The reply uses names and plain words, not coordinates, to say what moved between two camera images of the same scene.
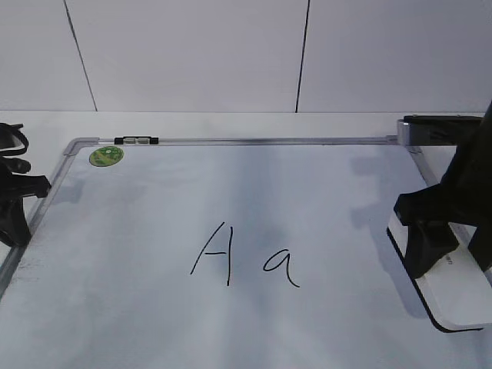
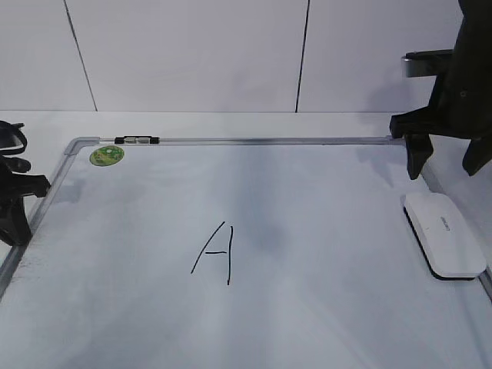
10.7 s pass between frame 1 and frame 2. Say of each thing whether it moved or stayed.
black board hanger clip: stayed
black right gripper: moved
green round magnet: stayed
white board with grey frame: stayed
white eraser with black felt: moved
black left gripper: stayed
